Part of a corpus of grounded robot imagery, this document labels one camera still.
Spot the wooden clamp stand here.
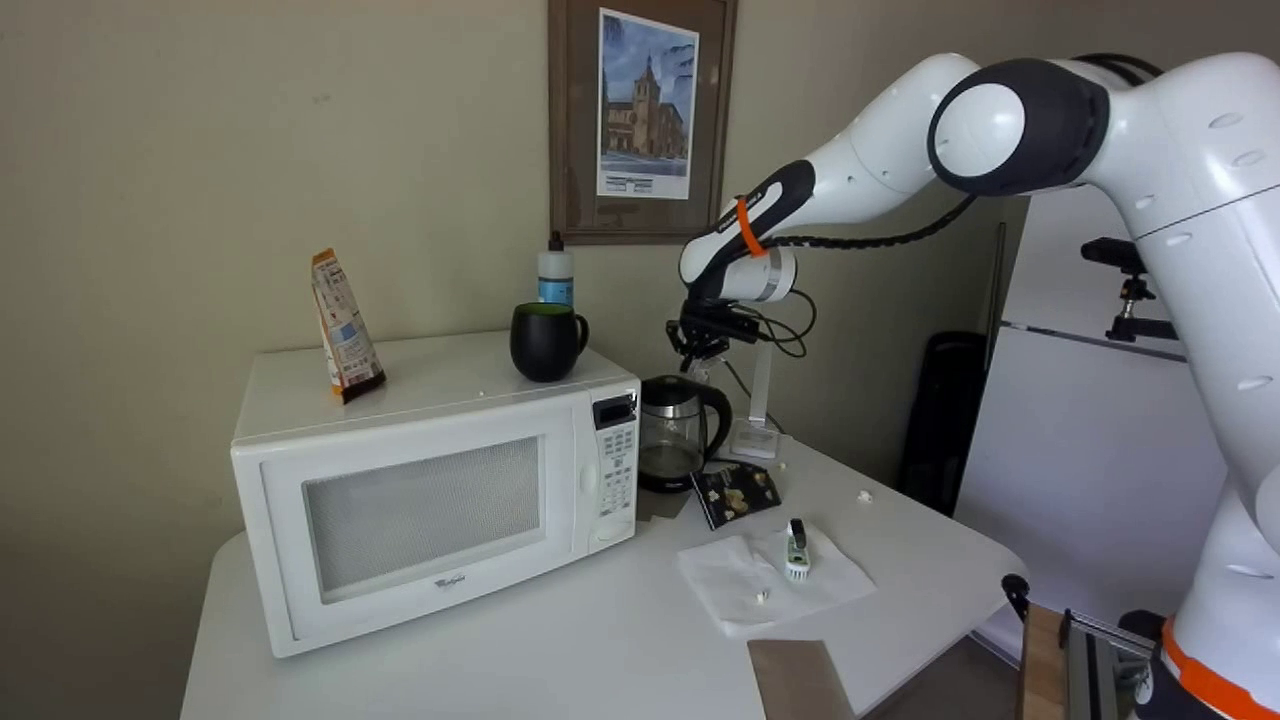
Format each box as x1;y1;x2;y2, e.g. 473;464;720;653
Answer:
1001;577;1158;720

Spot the white squeeze bottle blue label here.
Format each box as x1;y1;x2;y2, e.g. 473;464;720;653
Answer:
538;233;575;310

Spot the black square packet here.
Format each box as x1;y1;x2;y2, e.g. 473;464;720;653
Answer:
696;464;781;528

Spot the glass electric kettle black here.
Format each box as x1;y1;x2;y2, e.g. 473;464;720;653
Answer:
639;378;732;493

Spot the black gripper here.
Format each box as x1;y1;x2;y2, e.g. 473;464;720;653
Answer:
665;304;766;367

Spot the black mug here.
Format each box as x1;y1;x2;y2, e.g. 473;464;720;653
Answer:
507;304;590;386

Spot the white microwave oven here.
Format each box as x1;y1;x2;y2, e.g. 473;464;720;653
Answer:
231;334;639;655

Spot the white stand lamp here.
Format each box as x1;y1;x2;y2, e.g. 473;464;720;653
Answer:
728;343;781;464

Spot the black camera on tripod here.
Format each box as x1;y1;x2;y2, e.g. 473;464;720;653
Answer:
1081;238;1178;343

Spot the framed building picture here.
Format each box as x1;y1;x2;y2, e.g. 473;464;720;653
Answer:
549;0;738;244

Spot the small silver black object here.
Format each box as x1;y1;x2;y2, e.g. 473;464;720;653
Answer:
784;517;814;577

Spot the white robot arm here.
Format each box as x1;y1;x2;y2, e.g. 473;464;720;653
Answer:
671;51;1280;720

